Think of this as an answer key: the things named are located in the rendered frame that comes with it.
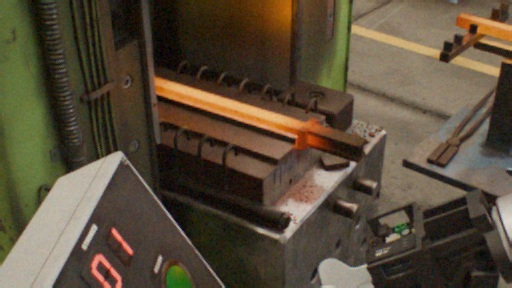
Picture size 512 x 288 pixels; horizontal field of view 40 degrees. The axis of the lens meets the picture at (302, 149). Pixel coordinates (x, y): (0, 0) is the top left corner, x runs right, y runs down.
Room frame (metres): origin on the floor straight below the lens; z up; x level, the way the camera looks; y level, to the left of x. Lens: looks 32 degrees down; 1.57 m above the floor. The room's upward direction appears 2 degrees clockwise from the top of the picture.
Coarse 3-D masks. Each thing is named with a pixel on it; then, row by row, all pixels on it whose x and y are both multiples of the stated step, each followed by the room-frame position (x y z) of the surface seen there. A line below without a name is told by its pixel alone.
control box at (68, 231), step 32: (128, 160) 0.57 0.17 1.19; (64, 192) 0.53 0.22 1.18; (96, 192) 0.50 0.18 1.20; (128, 192) 0.54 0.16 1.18; (32, 224) 0.50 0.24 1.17; (64, 224) 0.47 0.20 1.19; (96, 224) 0.47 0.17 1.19; (128, 224) 0.51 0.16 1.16; (160, 224) 0.55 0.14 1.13; (32, 256) 0.43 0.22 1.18; (64, 256) 0.42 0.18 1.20; (128, 256) 0.47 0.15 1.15; (160, 256) 0.51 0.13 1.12; (192, 256) 0.55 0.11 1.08
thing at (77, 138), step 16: (48, 0) 0.70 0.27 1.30; (48, 16) 0.70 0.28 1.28; (48, 32) 0.70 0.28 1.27; (48, 48) 0.70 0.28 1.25; (48, 64) 0.70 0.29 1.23; (64, 64) 0.71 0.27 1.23; (64, 80) 0.70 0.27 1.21; (64, 96) 0.70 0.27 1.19; (64, 112) 0.70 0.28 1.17; (64, 128) 0.70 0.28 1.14; (64, 144) 0.71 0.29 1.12; (80, 144) 0.71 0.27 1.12; (80, 160) 0.71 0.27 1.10
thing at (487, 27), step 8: (464, 16) 1.45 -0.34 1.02; (472, 16) 1.45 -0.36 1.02; (456, 24) 1.44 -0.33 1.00; (464, 24) 1.43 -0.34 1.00; (480, 24) 1.41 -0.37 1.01; (488, 24) 1.40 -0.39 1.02; (496, 24) 1.41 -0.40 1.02; (504, 24) 1.41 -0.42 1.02; (480, 32) 1.41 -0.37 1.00; (488, 32) 1.40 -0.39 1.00; (496, 32) 1.39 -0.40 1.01; (504, 32) 1.38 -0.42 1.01
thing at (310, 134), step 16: (160, 80) 1.11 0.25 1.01; (176, 96) 1.06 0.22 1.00; (192, 96) 1.05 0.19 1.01; (208, 96) 1.05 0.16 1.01; (224, 112) 1.02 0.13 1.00; (240, 112) 1.00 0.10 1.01; (256, 112) 1.00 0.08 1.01; (288, 128) 0.96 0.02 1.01; (304, 128) 0.95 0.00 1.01; (320, 128) 0.95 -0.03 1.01; (304, 144) 0.94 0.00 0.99; (320, 144) 0.94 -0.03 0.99; (336, 144) 0.93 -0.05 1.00; (352, 144) 0.91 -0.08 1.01; (352, 160) 0.90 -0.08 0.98
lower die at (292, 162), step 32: (160, 96) 1.06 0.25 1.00; (224, 96) 1.08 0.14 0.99; (256, 96) 1.09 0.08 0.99; (160, 128) 0.99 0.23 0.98; (192, 128) 0.97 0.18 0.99; (224, 128) 0.98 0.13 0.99; (256, 128) 0.97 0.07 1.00; (160, 160) 0.94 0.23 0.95; (192, 160) 0.91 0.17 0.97; (256, 160) 0.90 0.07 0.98; (288, 160) 0.92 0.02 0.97; (256, 192) 0.86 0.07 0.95
